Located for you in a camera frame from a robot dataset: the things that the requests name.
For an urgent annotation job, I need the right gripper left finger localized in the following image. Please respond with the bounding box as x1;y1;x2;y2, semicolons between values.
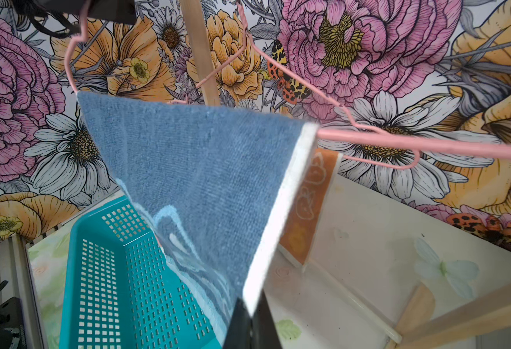
222;298;251;349

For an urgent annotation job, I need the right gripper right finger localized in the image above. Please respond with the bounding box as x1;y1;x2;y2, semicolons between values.
252;292;282;349

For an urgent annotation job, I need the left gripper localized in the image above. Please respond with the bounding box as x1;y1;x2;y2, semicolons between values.
13;0;137;37

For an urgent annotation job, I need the blue towel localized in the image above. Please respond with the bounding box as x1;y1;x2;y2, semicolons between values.
77;91;319;343

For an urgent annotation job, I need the pink hanger with blue towel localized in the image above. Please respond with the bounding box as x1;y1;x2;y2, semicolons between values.
63;0;511;163

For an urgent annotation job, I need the orange bunny towel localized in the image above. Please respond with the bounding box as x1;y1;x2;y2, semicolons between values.
278;148;343;268

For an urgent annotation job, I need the teal plastic basket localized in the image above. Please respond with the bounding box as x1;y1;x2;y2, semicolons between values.
59;196;221;348

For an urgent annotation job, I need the wooden clothes rack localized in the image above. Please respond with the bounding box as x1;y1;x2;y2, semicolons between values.
178;0;511;349

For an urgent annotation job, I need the aluminium front rail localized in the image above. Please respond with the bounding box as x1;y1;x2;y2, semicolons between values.
0;235;48;348

